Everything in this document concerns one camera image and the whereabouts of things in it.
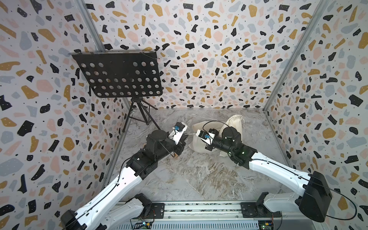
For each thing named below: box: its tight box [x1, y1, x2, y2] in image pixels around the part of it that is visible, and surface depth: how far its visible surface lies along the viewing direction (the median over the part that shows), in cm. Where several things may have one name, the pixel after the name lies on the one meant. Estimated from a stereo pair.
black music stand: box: [71, 51, 163, 133], surface depth 77 cm
